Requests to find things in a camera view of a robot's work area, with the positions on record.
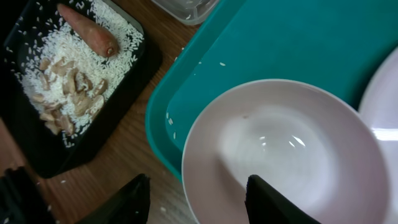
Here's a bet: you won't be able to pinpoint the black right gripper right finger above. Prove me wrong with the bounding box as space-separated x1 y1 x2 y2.
244 175 320 224

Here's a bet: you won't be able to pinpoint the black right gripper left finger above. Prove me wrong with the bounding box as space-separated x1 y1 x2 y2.
78 174 150 224

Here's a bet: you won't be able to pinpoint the pink bowl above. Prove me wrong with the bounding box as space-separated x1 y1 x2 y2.
182 79 391 223

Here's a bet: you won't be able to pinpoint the rice and food scraps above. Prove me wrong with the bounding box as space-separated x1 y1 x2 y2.
4 1 144 148

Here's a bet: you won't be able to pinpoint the large white plate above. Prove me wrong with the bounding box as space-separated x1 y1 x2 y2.
359 49 397 224

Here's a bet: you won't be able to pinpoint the orange carrot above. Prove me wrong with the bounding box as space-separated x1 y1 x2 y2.
57 3 119 58

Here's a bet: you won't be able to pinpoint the black tray bin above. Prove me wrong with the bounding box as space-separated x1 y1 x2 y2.
1 1 162 179

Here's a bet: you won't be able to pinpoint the teal plastic tray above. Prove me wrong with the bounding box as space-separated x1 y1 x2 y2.
146 0 397 177

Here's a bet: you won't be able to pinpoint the clear plastic bin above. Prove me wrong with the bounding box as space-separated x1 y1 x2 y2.
152 0 219 26

